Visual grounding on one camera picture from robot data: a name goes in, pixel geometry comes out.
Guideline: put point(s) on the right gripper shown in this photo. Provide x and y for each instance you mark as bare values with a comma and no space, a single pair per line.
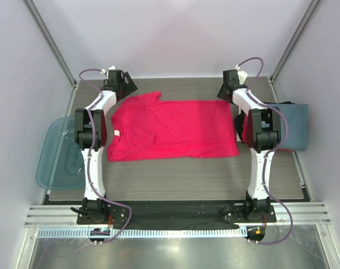
221,93

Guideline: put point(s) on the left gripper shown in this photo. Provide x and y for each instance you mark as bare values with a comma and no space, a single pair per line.
130,87

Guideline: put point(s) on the pink t shirt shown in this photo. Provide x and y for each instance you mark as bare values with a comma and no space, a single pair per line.
146,128

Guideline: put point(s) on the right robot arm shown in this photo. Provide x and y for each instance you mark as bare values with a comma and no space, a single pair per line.
262,135

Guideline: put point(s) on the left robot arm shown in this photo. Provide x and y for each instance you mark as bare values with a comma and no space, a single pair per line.
91,136

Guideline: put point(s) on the folded black t shirt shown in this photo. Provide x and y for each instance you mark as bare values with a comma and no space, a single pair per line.
240,123

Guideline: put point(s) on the folded white t shirt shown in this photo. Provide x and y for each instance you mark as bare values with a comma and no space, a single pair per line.
238,138

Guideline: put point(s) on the folded grey-blue t shirt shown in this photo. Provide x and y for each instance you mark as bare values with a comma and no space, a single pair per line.
296,116

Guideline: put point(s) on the clear blue plastic bin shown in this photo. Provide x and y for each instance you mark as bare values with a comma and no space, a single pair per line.
61,165

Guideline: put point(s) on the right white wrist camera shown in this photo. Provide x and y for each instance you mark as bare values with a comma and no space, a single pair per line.
242,75

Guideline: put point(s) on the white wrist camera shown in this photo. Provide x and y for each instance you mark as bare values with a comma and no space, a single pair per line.
242,75
106,71

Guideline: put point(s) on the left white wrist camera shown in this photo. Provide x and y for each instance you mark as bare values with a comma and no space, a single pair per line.
106,71

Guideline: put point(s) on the left aluminium frame post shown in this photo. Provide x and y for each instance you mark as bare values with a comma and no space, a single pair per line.
40,23

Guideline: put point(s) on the aluminium frame post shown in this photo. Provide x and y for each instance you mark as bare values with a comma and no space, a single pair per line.
296,36
40,23

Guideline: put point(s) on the right aluminium frame post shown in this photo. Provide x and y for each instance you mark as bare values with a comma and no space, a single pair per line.
296,36

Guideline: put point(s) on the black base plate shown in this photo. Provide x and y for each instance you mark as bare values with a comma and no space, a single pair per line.
174,215

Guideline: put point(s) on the aluminium rail beam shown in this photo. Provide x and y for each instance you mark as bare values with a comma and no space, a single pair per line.
302,213

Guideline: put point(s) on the slotted cable duct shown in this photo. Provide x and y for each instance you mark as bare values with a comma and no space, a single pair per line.
101,233

